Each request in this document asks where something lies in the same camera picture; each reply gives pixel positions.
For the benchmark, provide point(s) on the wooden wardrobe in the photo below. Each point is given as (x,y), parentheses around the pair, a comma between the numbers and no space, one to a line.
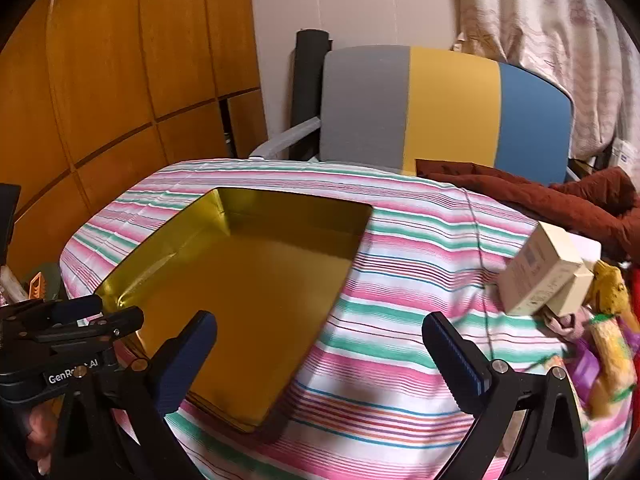
(125,60)

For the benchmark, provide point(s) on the large beige cardboard box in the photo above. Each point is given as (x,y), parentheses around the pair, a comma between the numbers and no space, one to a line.
(535,270)

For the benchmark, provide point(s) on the black rolled mat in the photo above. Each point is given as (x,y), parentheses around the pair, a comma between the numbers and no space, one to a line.
(307,75)

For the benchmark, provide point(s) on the person's left hand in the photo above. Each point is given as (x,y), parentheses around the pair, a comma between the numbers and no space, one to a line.
(40,435)

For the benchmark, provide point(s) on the yellow brown plush toy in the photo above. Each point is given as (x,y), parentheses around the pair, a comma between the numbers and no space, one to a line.
(610,285)

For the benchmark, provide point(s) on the cream patterned curtain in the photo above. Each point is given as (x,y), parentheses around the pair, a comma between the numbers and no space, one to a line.
(550,35)

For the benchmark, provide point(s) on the small beige cardboard box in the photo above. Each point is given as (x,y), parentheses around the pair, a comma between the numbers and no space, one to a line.
(575,287)

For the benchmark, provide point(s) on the striped pink green tablecloth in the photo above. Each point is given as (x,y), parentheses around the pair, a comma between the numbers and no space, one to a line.
(425,260)

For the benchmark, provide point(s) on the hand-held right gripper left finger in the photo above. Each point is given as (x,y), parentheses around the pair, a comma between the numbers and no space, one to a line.
(190,360)

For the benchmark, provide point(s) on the pink sock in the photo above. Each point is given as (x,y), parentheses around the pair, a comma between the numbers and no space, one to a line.
(567,325)

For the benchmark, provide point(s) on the rust brown jacket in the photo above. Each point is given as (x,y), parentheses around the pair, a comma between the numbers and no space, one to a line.
(525,195)

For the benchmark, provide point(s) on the grey yellow blue chair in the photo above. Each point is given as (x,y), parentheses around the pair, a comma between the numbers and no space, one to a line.
(365,110)

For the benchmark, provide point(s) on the gold metal tin container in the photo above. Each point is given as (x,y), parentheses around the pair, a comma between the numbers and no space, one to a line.
(250,310)

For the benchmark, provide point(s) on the pale pink bundle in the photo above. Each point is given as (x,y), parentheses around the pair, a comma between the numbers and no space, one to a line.
(11,285)

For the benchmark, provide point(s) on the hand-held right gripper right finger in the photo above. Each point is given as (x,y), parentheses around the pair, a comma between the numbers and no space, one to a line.
(457,360)

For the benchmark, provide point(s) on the yellow green snack packet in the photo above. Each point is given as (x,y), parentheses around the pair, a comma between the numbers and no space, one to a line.
(607,360)

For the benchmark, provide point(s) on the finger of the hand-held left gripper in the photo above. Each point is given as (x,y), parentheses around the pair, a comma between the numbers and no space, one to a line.
(117,324)
(80,307)

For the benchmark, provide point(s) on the orange plastic item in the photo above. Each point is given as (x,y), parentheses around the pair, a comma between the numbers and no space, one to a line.
(36,287)

